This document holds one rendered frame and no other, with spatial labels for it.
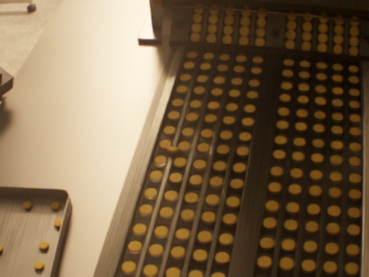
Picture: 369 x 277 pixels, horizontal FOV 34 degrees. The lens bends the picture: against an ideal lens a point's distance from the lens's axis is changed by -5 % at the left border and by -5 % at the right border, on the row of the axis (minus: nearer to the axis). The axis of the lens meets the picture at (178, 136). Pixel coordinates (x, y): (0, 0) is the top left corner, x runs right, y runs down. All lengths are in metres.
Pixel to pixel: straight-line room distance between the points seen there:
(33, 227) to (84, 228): 0.06
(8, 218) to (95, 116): 0.19
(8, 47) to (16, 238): 1.81
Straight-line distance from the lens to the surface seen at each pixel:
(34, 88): 0.90
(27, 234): 0.71
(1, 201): 0.76
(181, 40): 0.67
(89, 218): 0.71
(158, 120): 0.58
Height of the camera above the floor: 1.34
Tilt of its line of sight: 44 degrees down
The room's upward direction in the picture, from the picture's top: 5 degrees counter-clockwise
